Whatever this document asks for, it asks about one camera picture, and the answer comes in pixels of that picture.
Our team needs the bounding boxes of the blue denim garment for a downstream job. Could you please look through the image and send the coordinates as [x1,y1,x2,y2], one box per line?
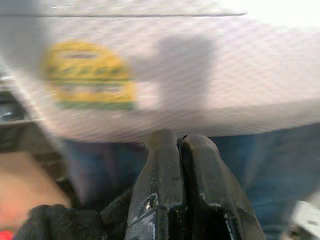
[62,121,320,240]

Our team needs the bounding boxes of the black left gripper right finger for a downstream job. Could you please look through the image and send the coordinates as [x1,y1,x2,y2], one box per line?
[180,133,266,240]

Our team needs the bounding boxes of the black fuzzy cloth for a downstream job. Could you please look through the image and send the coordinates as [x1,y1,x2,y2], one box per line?
[14,188,134,240]

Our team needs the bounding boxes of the white plastic part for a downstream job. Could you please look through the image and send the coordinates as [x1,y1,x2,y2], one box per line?
[286,191,320,240]

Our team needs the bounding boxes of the white washing machine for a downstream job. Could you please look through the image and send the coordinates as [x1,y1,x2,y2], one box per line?
[0,0,320,151]

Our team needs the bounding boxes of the yellow green energy sticker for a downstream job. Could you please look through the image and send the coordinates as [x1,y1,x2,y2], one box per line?
[39,39,139,112]

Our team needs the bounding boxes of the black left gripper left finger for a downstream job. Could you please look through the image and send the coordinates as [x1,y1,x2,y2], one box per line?
[124,128,186,240]

